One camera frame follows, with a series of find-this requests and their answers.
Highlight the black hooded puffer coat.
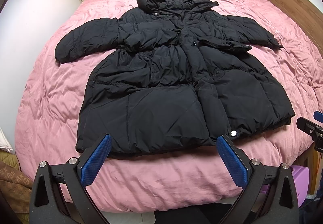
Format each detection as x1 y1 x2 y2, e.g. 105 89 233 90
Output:
55 0 295 156

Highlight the pink bed duvet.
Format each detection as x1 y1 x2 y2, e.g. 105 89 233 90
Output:
15 0 322 212

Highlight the purple plastic stool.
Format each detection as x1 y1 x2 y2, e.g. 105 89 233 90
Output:
255 165 310 208

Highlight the brown patterned blanket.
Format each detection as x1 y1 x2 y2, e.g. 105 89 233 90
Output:
1 150 33 223

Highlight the white pillow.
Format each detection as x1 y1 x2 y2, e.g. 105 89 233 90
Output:
0 128 13 153

